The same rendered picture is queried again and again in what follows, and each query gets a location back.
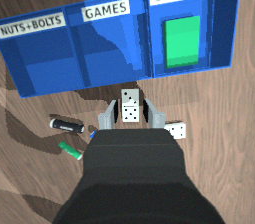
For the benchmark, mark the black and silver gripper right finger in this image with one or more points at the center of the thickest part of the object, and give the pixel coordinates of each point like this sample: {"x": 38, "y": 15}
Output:
{"x": 152, "y": 116}

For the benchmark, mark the blue three-compartment bin rack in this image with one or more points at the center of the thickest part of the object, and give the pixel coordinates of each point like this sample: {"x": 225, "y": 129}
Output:
{"x": 40, "y": 59}

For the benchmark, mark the green battery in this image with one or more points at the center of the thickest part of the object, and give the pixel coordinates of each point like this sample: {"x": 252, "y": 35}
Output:
{"x": 70, "y": 150}

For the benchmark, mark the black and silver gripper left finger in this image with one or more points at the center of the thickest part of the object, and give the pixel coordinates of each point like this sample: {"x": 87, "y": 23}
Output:
{"x": 107, "y": 119}

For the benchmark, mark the white domino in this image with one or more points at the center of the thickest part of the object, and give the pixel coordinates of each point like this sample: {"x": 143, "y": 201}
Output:
{"x": 130, "y": 105}
{"x": 177, "y": 130}

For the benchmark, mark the black aa battery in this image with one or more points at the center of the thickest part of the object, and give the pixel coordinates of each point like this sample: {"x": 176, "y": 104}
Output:
{"x": 68, "y": 126}

